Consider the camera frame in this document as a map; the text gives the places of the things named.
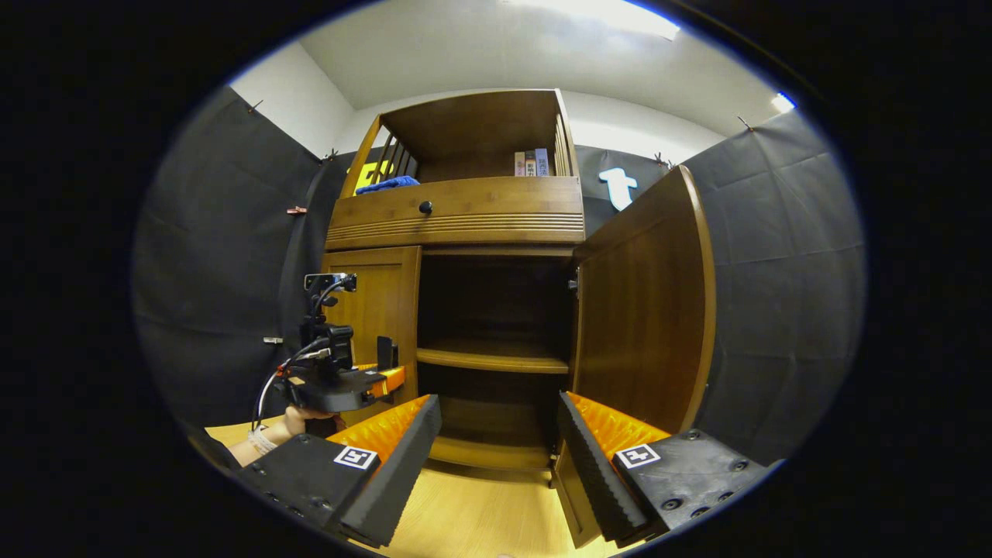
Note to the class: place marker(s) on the wooden shoe cabinet door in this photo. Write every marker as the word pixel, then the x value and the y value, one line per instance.
pixel 384 302
pixel 643 310

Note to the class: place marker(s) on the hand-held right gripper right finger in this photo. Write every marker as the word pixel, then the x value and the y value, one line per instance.
pixel 593 473

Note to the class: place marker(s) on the wooden cabinet shelf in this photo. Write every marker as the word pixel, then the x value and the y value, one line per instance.
pixel 492 358

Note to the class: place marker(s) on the wooden double-door shoe cabinet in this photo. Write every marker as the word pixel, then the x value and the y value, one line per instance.
pixel 473 132

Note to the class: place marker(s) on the small ceiling light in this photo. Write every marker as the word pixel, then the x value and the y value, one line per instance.
pixel 783 103

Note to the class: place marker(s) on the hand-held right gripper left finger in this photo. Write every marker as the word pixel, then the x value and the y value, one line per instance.
pixel 399 469

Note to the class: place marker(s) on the blue cloth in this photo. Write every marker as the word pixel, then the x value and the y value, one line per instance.
pixel 387 184

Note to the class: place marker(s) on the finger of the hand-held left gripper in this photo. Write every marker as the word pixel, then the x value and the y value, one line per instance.
pixel 391 380

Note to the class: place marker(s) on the metal door hinge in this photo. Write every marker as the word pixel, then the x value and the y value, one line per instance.
pixel 573 284

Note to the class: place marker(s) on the black backdrop cloth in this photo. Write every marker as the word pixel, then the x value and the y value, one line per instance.
pixel 783 271

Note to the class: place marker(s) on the wooden cabinet drawer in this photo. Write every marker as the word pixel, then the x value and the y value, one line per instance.
pixel 496 205

